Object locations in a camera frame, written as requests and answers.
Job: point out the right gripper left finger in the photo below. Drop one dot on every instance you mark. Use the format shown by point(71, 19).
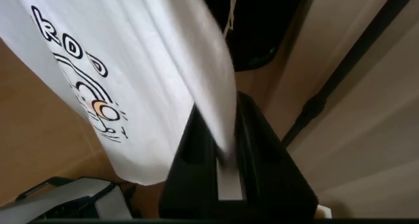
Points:
point(190, 184)

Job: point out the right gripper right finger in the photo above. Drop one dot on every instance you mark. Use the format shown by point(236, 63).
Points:
point(271, 178)

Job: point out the white printed t-shirt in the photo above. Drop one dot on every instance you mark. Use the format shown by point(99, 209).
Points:
point(147, 70)

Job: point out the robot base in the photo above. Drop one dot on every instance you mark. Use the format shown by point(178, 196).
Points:
point(65, 197)

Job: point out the black clothes rack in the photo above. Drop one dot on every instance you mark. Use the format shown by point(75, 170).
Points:
point(361, 44)

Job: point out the white curtain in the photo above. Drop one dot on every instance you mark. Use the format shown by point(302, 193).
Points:
point(376, 119)

